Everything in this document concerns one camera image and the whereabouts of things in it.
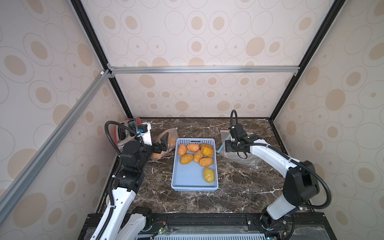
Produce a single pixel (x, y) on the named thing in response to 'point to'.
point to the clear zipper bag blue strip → (242, 158)
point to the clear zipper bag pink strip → (173, 134)
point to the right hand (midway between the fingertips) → (235, 145)
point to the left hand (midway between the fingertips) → (163, 131)
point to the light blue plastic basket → (189, 177)
